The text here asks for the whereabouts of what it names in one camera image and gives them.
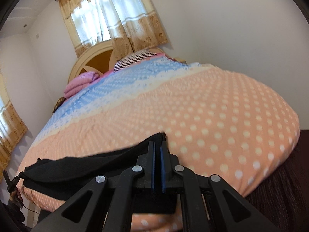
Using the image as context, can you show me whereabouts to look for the brown fuzzy object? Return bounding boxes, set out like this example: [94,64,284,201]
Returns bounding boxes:
[52,97,66,114]

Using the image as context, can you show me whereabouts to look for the cream wooden headboard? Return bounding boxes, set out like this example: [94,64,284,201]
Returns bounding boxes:
[67,40,167,84]

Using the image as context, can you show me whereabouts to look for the peach blue polka-dot bedspread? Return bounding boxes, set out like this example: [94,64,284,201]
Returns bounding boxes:
[17,55,301,232]

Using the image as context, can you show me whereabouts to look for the striped pillow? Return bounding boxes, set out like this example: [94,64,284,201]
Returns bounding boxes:
[113,49,156,72]

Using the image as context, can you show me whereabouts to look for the black pants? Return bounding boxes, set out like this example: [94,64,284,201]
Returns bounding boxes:
[18,132,179,215]

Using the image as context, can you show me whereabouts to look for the person's left hand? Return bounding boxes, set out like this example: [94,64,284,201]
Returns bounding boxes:
[10,188,24,209]

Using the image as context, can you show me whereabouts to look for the dark maroon bed frame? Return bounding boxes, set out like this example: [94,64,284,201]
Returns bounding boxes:
[246,130,309,231]

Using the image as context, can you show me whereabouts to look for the side window curtain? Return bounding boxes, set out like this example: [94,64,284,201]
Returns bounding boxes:
[0,74,28,180]

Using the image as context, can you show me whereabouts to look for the beige floral window curtain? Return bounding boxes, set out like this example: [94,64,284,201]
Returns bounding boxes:
[58,0,169,60]

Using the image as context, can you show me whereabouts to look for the folded pink blanket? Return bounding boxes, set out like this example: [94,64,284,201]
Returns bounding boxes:
[64,71,100,98]

